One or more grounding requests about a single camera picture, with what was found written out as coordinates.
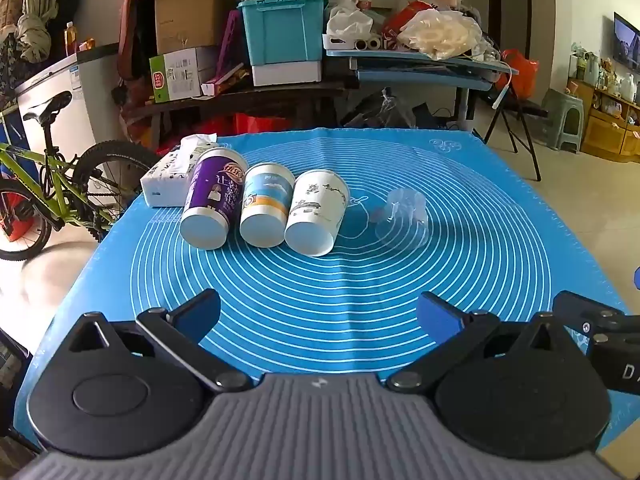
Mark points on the black folding stand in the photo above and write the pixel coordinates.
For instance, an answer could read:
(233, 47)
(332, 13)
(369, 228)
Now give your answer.
(520, 125)

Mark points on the blue desk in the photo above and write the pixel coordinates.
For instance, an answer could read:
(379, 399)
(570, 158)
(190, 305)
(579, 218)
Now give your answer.
(415, 77)

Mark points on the white printed paper cup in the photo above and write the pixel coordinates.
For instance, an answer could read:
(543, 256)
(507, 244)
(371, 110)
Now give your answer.
(315, 207)

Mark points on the red plastic bag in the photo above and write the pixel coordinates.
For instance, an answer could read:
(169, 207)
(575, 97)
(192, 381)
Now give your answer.
(520, 75)

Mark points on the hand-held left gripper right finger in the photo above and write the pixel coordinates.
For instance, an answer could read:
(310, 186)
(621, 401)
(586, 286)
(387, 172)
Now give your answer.
(440, 316)

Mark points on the wooden cabinet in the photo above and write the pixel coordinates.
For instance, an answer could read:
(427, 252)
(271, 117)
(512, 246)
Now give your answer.
(607, 135)

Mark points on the clear plastic cup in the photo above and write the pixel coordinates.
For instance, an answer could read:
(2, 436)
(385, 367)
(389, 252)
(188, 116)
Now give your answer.
(405, 215)

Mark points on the tied green curtain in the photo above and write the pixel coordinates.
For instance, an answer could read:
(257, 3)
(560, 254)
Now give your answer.
(37, 15)

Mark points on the dark wooden table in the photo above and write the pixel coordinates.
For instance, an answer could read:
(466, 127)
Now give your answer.
(240, 97)

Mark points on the television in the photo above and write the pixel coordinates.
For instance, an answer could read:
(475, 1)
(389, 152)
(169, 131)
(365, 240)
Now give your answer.
(627, 42)

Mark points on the orange bottle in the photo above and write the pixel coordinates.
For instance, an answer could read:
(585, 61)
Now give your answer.
(70, 40)

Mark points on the white plastic box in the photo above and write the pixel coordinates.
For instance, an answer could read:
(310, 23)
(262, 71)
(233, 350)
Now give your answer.
(285, 74)

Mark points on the blue silicone mat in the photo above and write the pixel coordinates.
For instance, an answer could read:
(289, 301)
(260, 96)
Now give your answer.
(325, 285)

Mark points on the grey plastic stool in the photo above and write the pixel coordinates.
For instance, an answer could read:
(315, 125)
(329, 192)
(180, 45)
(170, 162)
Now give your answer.
(562, 115)

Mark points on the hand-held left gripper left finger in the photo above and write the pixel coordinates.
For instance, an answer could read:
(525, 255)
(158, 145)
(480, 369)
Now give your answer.
(196, 312)

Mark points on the clear plastic bag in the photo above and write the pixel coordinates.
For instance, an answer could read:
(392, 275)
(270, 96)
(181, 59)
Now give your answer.
(440, 32)

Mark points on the brown cardboard box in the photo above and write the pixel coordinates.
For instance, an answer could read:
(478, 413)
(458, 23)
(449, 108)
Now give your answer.
(190, 5)

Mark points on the purple paper cup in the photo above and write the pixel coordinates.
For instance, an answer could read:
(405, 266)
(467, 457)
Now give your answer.
(215, 195)

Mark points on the green bicycle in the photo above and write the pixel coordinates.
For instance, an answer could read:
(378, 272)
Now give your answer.
(55, 180)

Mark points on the teal storage box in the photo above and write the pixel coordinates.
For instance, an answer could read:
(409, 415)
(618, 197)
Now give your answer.
(280, 30)

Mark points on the blue and white paper cup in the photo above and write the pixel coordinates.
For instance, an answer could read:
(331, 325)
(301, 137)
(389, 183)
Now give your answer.
(265, 202)

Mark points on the white tray with rolls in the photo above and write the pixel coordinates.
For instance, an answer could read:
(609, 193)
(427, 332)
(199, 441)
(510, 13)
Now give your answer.
(350, 44)

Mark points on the white tissue box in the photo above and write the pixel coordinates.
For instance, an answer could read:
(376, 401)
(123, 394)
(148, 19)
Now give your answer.
(165, 180)

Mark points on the green and white carton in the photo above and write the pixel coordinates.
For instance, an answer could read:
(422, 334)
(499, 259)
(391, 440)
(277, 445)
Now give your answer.
(175, 75)

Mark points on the red packet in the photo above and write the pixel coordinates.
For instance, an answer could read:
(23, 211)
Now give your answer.
(400, 20)

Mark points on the white refrigerator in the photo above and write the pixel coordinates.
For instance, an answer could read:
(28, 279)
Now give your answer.
(85, 85)

